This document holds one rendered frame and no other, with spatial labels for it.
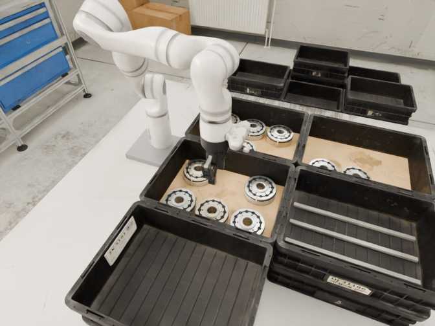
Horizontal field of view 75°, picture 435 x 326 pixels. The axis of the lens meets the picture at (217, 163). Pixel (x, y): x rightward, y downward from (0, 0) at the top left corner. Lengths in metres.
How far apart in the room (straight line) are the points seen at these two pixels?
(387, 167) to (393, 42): 2.94
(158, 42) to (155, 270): 0.57
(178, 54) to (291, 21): 3.40
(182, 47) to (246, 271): 0.58
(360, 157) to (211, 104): 0.74
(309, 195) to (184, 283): 0.48
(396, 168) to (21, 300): 1.29
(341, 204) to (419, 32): 3.21
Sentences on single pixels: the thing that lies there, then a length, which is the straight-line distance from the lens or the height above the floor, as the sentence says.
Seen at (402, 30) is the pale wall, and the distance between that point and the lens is 4.00.
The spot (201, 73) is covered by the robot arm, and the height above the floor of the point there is 1.32.
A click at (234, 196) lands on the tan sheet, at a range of 0.95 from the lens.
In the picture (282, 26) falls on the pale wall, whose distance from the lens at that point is 3.99.
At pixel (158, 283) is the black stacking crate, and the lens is 0.82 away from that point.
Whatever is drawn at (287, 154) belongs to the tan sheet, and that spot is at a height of 0.83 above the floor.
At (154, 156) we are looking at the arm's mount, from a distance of 1.25.
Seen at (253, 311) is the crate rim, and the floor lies 0.93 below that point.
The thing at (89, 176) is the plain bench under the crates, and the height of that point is 0.70.
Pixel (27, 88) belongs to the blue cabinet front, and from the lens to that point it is 2.76.
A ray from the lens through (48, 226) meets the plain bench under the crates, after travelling 1.20.
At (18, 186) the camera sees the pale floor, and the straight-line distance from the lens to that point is 2.50.
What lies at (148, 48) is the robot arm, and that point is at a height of 1.33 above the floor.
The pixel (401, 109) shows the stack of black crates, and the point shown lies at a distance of 2.07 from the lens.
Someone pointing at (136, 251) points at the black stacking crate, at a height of 0.83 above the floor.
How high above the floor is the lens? 1.58
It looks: 45 degrees down
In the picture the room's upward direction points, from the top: straight up
